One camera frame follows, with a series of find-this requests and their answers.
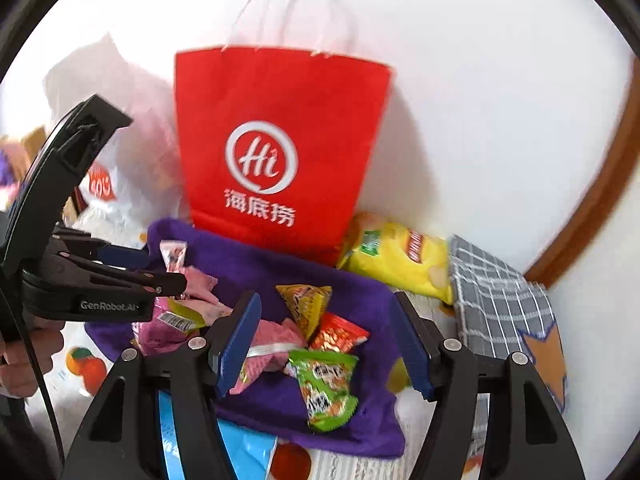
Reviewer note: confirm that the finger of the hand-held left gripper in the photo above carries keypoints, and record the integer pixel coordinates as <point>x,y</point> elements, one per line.
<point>150,282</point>
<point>120,256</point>

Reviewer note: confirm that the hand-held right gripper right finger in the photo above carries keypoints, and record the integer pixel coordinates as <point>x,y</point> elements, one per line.
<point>412,345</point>

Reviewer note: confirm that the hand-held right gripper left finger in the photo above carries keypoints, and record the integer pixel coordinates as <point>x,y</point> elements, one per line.
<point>240,345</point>

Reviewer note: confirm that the pink white-striped snack packet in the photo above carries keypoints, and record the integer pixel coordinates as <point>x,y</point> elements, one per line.
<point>275,340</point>

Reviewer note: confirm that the long pink candy packet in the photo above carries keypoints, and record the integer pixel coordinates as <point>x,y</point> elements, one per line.
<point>172,255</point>

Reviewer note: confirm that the magenta snack bag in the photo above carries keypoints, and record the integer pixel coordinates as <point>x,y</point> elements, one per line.
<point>160,337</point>

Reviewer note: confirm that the red snack packet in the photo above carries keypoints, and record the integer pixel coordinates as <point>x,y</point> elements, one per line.
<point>340,335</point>

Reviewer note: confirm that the yellow triangular snack packet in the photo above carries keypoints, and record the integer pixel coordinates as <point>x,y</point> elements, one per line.
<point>302,305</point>

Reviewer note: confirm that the green snack packet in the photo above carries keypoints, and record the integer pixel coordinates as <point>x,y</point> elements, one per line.
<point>325,390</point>

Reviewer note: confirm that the person's left hand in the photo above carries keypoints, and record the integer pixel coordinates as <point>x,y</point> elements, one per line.
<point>30,360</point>

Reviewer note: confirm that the purple towel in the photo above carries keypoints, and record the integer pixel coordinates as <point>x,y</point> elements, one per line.
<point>260,270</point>

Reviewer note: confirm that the white plastic bag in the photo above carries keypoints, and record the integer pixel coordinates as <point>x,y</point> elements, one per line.
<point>135,175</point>

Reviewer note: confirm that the yellow chips bag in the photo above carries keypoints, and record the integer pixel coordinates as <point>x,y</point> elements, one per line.
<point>395,260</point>

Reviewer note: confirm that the grey checked cloth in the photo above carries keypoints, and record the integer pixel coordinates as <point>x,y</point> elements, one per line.
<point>490,300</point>

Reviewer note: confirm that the blue tissue pack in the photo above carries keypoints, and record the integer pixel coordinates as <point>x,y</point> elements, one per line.
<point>245,450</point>

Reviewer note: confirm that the fruit print tablecloth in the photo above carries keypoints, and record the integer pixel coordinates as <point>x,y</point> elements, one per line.
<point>350,465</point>

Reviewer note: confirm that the red paper bag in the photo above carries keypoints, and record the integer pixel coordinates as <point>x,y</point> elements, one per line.
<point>280,110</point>

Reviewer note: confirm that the brown wooden door frame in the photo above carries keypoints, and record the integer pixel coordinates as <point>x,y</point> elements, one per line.
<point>600,195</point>

